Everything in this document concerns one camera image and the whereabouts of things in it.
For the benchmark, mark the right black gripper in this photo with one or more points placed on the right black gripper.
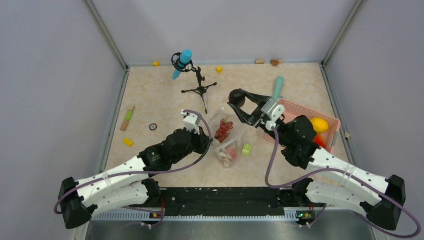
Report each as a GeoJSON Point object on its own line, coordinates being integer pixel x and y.
{"type": "Point", "coordinates": [249, 119]}

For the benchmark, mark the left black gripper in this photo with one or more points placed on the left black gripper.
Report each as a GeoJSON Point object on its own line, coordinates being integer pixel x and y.
{"type": "Point", "coordinates": [202, 139]}

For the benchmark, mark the purple eggplant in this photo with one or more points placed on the purple eggplant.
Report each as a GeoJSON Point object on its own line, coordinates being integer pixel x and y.
{"type": "Point", "coordinates": [237, 98]}

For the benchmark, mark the clear zip top bag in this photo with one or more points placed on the clear zip top bag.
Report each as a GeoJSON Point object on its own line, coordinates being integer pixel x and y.
{"type": "Point", "coordinates": [234, 140]}

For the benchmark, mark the red grape bunch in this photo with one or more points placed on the red grape bunch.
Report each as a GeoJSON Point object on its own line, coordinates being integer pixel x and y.
{"type": "Point", "coordinates": [224, 130]}

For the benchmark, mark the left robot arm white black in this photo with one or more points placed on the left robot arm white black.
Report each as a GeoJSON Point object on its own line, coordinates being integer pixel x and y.
{"type": "Point", "coordinates": [130, 183]}

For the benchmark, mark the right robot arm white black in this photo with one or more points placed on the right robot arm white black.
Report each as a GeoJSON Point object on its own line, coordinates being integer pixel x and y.
{"type": "Point", "coordinates": [379, 199]}

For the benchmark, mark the poker chip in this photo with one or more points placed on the poker chip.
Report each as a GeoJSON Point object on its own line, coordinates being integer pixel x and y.
{"type": "Point", "coordinates": [153, 127]}

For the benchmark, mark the pink plastic basket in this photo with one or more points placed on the pink plastic basket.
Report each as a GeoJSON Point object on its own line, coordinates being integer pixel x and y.
{"type": "Point", "coordinates": [294, 110]}

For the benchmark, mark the teal cylinder tube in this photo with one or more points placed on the teal cylinder tube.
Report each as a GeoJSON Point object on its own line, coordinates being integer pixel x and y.
{"type": "Point", "coordinates": [277, 88]}

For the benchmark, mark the lime green toy brick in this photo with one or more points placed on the lime green toy brick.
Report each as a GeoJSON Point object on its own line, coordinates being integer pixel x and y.
{"type": "Point", "coordinates": [246, 150]}

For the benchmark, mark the yellow block near left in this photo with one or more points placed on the yellow block near left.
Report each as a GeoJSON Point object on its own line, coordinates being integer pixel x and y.
{"type": "Point", "coordinates": [128, 142]}

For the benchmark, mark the brown wooden piece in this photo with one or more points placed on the brown wooden piece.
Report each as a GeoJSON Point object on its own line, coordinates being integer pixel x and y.
{"type": "Point", "coordinates": [276, 62]}

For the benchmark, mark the yellow cube at back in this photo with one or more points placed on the yellow cube at back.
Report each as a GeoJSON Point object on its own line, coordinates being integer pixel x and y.
{"type": "Point", "coordinates": [219, 69]}

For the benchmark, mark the green and wood block stick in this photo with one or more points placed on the green and wood block stick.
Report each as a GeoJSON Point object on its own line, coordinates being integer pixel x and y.
{"type": "Point", "coordinates": [127, 118]}

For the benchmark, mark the yellow lemon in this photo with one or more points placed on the yellow lemon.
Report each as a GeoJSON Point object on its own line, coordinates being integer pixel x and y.
{"type": "Point", "coordinates": [320, 125]}

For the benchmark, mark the red pepper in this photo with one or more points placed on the red pepper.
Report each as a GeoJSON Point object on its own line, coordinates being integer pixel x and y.
{"type": "Point", "coordinates": [319, 140]}

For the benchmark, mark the black microphone tripod stand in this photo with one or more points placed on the black microphone tripod stand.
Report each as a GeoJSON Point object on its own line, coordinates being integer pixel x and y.
{"type": "Point", "coordinates": [200, 90]}

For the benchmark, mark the blue microphone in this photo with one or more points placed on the blue microphone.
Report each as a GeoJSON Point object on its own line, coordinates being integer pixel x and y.
{"type": "Point", "coordinates": [179, 61]}

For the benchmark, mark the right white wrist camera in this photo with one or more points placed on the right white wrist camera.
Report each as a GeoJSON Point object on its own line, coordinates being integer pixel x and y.
{"type": "Point", "coordinates": [272, 112]}

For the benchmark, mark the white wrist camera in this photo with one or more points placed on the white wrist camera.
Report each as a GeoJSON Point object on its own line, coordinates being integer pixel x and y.
{"type": "Point", "coordinates": [272, 112]}
{"type": "Point", "coordinates": [191, 121]}

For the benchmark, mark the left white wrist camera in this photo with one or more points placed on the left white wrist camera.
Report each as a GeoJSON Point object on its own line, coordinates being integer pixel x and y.
{"type": "Point", "coordinates": [191, 121]}

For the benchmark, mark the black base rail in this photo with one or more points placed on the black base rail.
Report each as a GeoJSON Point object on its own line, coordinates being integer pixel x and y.
{"type": "Point", "coordinates": [226, 201]}

